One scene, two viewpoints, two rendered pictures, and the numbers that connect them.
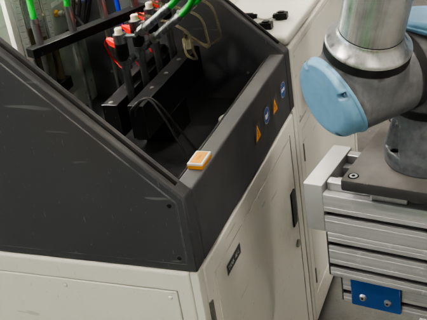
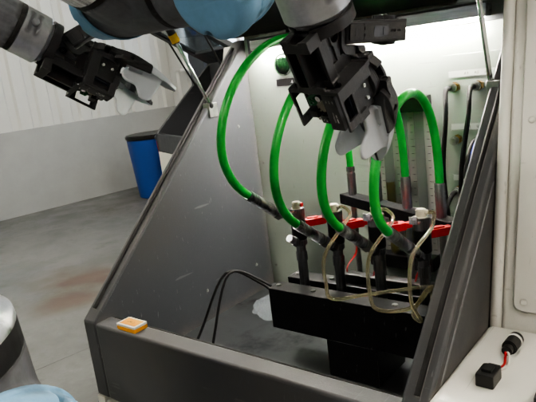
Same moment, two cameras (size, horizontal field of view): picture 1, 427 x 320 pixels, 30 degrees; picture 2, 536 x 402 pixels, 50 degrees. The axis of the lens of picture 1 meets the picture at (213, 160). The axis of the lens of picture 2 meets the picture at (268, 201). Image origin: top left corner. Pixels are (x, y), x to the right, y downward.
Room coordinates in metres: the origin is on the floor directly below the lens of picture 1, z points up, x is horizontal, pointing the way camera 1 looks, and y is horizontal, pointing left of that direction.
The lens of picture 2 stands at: (1.84, -0.85, 1.38)
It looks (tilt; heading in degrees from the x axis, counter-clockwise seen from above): 13 degrees down; 105
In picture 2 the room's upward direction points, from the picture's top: 7 degrees counter-clockwise
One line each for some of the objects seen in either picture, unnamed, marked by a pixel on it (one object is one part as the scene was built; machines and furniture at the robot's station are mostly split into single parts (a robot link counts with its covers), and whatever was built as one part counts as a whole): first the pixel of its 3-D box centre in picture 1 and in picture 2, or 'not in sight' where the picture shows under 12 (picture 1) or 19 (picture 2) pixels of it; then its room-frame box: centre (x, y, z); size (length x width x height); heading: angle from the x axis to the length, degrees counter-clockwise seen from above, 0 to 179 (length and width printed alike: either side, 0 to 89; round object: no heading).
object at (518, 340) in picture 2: (249, 25); (501, 357); (1.92, -0.14, 0.99); 0.12 x 0.02 x 0.02; 64
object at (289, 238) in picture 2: (132, 79); (299, 264); (1.61, 0.14, 1.02); 0.05 x 0.03 x 0.21; 66
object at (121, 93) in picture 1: (159, 101); (364, 329); (1.72, 0.11, 0.91); 0.34 x 0.10 x 0.15; 156
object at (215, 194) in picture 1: (240, 144); (229, 397); (1.51, -0.06, 0.87); 0.62 x 0.04 x 0.16; 156
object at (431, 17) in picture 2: not in sight; (354, 30); (1.72, 0.40, 1.43); 0.54 x 0.03 x 0.02; 156
